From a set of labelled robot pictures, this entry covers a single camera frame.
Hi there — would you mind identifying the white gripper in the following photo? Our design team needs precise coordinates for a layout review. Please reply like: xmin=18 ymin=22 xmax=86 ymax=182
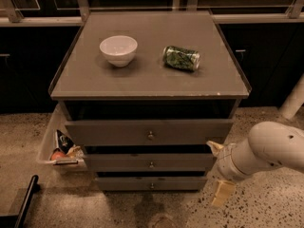
xmin=206 ymin=141 xmax=251 ymax=207

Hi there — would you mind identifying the grey bottom drawer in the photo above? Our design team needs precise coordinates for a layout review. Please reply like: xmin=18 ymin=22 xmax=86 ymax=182
xmin=96 ymin=177 xmax=207 ymax=191

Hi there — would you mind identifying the grey drawer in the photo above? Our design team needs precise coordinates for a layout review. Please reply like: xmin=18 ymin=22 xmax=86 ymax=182
xmin=66 ymin=119 xmax=233 ymax=146
xmin=84 ymin=153 xmax=216 ymax=172
xmin=96 ymin=177 xmax=207 ymax=191

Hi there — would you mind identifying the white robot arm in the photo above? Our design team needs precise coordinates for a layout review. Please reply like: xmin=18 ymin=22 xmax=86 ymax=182
xmin=206 ymin=122 xmax=304 ymax=207

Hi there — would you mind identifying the grey middle drawer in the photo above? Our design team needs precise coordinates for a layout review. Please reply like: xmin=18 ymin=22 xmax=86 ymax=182
xmin=84 ymin=153 xmax=216 ymax=172

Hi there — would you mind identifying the grey top drawer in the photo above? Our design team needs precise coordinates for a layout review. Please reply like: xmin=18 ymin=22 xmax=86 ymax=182
xmin=66 ymin=119 xmax=233 ymax=146

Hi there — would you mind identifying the grey drawer cabinet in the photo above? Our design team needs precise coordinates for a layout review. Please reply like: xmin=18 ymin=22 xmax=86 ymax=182
xmin=50 ymin=11 xmax=251 ymax=180

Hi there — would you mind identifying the white table leg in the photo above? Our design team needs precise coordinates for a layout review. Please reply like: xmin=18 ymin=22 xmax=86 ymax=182
xmin=279 ymin=74 xmax=304 ymax=120

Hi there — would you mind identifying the green soda can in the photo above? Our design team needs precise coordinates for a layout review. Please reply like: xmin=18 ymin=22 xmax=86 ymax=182
xmin=162 ymin=46 xmax=200 ymax=72

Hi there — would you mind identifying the white ceramic bowl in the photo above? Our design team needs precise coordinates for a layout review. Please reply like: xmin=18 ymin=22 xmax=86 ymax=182
xmin=99 ymin=35 xmax=138 ymax=67

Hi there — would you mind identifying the black snack bag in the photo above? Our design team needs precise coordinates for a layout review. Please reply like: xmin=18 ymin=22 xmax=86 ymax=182
xmin=55 ymin=130 xmax=74 ymax=154

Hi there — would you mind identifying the red round fruit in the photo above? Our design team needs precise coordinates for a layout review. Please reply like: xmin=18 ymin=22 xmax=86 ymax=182
xmin=50 ymin=151 xmax=67 ymax=161

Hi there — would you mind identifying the clear plastic storage bin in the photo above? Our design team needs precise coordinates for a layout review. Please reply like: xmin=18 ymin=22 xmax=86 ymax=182
xmin=37 ymin=104 xmax=87 ymax=173

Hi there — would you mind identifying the black bar object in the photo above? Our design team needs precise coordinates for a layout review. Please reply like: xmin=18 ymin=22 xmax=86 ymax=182
xmin=0 ymin=175 xmax=40 ymax=228

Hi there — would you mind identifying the metal window frame rail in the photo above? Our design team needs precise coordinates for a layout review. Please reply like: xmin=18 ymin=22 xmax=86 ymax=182
xmin=1 ymin=0 xmax=304 ymax=27

